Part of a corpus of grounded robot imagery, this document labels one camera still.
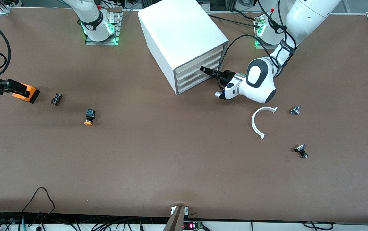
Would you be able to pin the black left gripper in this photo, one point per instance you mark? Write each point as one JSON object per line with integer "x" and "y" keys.
{"x": 227, "y": 77}

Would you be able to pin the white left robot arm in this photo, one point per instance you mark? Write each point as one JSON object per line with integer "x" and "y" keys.
{"x": 261, "y": 80}

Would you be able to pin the yellow push button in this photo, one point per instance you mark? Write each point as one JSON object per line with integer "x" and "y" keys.
{"x": 89, "y": 115}

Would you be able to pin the small black electrical component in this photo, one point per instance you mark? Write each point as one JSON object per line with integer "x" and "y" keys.
{"x": 56, "y": 99}

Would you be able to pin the white curved plastic arc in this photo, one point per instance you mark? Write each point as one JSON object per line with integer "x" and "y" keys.
{"x": 252, "y": 122}

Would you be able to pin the small silver metal knob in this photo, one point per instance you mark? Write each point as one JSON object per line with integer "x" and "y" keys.
{"x": 295, "y": 110}

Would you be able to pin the black and silver knob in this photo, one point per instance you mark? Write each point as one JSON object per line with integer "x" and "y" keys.
{"x": 300, "y": 148}

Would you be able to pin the device with red light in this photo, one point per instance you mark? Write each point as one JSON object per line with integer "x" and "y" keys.
{"x": 192, "y": 226}

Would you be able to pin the orange button enclosure box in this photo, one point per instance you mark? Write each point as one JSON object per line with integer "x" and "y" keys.
{"x": 32, "y": 93}

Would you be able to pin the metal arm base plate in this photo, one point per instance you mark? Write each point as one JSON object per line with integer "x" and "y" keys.
{"x": 262, "y": 46}
{"x": 90, "y": 43}

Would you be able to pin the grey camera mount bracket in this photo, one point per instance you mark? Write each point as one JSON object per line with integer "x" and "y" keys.
{"x": 175, "y": 221}

